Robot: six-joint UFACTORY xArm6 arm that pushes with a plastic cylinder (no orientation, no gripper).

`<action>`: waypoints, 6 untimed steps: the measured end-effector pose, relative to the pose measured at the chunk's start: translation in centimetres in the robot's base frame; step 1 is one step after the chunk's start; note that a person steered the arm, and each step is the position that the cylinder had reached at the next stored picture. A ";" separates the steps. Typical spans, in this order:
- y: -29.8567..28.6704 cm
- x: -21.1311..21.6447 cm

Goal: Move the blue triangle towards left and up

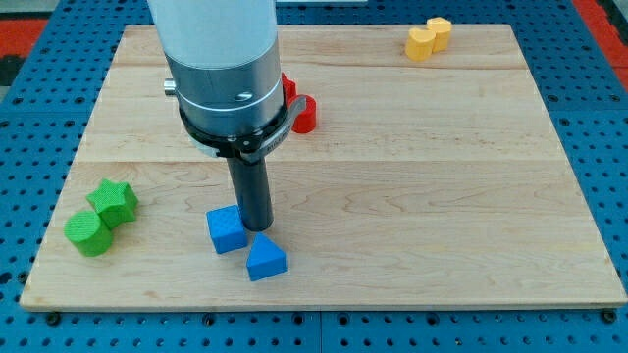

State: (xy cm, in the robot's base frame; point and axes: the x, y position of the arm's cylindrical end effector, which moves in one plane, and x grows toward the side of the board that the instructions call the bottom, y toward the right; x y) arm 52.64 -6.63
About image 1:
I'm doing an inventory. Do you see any green star block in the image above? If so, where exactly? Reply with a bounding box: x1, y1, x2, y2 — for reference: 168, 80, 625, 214
86, 178, 138, 229

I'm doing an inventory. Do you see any red block behind arm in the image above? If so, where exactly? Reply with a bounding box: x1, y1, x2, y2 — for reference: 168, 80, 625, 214
282, 73, 297, 103

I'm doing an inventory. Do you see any yellow hexagon block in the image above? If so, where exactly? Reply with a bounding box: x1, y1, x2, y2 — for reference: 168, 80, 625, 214
426, 17, 452, 53

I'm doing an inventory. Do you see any red cylinder block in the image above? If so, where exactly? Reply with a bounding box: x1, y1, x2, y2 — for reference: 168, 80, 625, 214
291, 95, 317, 134

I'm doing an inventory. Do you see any green cylinder block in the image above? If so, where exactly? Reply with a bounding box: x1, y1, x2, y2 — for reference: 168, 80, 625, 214
64, 211, 113, 257

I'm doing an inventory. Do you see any wooden board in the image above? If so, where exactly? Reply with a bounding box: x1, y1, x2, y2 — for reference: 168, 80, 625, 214
20, 25, 627, 312

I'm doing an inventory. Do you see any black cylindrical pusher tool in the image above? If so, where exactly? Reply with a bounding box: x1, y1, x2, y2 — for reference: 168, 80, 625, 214
227, 158, 274, 231

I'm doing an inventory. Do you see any blue triangle block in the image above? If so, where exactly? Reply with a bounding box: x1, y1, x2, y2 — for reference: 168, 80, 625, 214
246, 232, 288, 281

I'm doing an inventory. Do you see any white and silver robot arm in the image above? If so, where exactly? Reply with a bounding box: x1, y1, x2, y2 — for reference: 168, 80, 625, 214
148, 0, 306, 164

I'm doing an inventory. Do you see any blue cube block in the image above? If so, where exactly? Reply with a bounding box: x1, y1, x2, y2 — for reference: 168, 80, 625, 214
206, 205, 248, 254

